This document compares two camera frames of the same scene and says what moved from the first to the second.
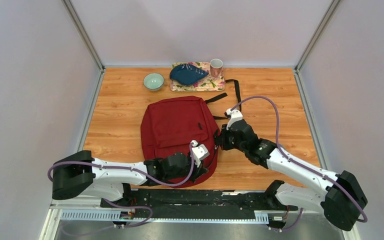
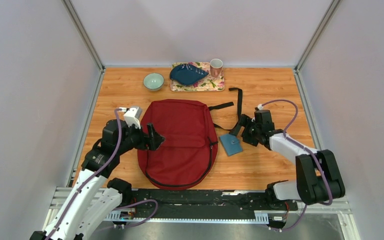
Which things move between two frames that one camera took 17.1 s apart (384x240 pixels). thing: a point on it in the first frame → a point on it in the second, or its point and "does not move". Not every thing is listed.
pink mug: [216, 67] does not move
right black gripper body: [228, 142] → [250, 133]
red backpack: [169, 125] does not move
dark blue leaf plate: [187, 74] does not move
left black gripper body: [185, 173] → [135, 138]
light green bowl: [153, 81] does not move
